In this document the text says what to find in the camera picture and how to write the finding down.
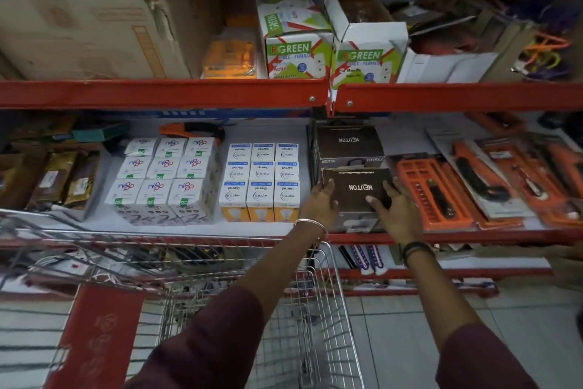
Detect person's left hand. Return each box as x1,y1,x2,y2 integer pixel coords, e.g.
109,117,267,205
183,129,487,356
299,177,340,231

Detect person's right hand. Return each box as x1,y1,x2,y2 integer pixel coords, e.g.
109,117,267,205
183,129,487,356
366,176,426,245

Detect brown cardboard product box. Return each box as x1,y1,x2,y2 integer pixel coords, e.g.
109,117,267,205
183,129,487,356
312,124,386,185
319,167,395,235

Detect person's right forearm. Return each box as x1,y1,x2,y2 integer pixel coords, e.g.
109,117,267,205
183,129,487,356
401,242,540,389

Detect person's left forearm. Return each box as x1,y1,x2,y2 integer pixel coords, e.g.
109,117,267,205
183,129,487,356
125,220,329,389

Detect silver wrist bangle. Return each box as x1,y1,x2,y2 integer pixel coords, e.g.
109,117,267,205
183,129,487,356
293,218,329,240

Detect orange screwdriver bit set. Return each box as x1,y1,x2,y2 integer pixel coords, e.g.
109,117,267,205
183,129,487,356
391,152,477,233

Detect white striped packets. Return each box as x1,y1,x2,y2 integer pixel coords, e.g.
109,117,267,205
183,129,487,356
339,244,390,276

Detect group of white-yellow bulb boxes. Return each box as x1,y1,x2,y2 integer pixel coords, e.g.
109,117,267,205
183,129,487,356
219,142,302,224

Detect orange utility knife blister pack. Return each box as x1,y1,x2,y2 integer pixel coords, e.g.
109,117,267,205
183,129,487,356
425,127,537,222

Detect open white green box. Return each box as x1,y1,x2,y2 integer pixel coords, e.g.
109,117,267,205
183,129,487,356
324,0,410,84

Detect closed white green box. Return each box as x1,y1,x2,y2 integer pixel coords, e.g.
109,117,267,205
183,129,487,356
255,0,334,80

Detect orange black hand tool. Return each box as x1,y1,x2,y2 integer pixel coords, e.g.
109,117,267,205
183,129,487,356
158,122,227,144

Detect open plain white box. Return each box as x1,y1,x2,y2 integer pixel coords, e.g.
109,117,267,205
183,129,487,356
407,46,500,84

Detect stack of orange packets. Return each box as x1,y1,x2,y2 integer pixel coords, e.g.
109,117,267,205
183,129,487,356
202,15,258,80

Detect orange tool blister pack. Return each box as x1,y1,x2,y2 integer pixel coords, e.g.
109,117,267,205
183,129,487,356
474,131,583,228

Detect group of white bulb boxes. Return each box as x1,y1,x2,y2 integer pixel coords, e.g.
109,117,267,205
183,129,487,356
104,137,220,226

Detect red metal shelf rack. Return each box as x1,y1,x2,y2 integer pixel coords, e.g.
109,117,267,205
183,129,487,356
0,0,583,299

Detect cardboard box of coloured hooks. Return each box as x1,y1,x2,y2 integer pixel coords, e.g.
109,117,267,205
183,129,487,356
444,0,583,83

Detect teal flat box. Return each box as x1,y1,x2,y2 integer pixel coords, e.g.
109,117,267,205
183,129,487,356
72,122,131,144

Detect brown gold packet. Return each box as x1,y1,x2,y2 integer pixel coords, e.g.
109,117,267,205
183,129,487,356
26,151,79,213
63,151,102,211

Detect large brown cardboard carton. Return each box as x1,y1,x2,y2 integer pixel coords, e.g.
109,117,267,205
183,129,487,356
0,0,225,81

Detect dark wrist bracelets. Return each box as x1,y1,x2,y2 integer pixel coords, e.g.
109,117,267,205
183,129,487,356
398,241,436,267

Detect metal wire shopping cart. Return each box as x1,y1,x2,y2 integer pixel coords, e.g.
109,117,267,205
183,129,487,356
0,209,366,389

